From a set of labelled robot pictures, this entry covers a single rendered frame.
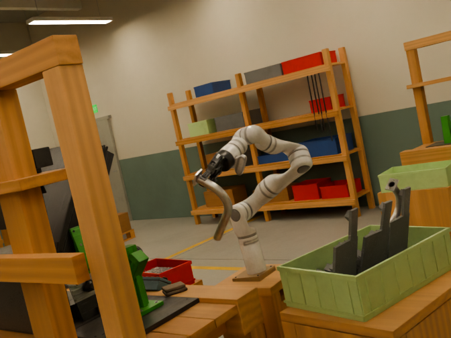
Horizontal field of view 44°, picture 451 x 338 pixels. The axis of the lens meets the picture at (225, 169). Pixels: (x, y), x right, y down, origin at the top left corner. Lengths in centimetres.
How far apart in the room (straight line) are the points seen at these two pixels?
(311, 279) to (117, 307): 78
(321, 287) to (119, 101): 910
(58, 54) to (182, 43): 788
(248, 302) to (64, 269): 78
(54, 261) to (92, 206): 25
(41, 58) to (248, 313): 123
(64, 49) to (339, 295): 127
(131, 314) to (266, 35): 696
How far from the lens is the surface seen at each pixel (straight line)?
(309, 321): 221
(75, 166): 174
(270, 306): 246
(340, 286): 208
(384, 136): 762
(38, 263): 195
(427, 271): 236
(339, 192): 745
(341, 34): 779
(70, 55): 176
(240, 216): 252
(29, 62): 185
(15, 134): 206
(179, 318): 221
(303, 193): 775
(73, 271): 181
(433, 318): 220
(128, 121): 1081
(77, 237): 248
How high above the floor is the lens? 159
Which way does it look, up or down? 5 degrees down
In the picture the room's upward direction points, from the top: 12 degrees counter-clockwise
